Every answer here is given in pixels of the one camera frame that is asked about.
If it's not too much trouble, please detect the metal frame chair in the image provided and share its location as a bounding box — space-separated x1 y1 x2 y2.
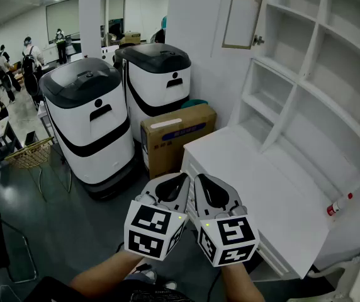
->
0 211 39 284

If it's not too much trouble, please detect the red cap bottle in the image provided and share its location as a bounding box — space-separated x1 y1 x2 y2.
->
326 193 354 216

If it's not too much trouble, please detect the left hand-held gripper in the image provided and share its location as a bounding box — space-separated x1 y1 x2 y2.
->
123 172 191 262

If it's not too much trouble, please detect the white panel with holes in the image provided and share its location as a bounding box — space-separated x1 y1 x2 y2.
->
100 45 120 65

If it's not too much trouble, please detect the small black box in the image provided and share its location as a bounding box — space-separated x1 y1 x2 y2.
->
25 130 39 146

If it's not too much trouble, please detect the white shelf cabinet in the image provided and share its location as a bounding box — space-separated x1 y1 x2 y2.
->
227 0 360 229

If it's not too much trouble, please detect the black cable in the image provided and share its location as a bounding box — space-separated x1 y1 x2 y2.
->
205 269 223 302

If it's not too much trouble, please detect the white glass cabinet door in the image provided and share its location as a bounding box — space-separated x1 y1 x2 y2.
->
210 0 266 59

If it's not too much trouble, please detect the person's black shirt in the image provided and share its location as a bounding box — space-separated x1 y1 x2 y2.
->
24 275 200 302

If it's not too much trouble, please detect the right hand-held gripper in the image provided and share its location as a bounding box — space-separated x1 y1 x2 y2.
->
194 174 261 267

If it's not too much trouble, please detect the person's right forearm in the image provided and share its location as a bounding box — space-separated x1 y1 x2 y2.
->
220 260 266 302

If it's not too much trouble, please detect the teal plastic bin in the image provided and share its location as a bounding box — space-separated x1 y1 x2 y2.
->
181 98 209 109

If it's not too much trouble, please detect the person's left forearm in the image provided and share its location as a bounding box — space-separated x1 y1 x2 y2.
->
68 249 152 293

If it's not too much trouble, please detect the small cardboard box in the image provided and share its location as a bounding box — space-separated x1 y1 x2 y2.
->
123 31 142 46

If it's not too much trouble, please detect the brown cardboard box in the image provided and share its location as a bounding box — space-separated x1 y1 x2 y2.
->
140 103 218 180

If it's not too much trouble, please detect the gold wire basket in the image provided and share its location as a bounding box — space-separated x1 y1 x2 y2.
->
4 137 55 169

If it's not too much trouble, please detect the white and black delivery robot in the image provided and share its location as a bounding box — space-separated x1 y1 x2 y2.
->
114 43 193 144
38 57 143 201

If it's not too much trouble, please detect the white projection screen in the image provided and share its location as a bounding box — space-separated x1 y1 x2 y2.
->
45 0 81 45

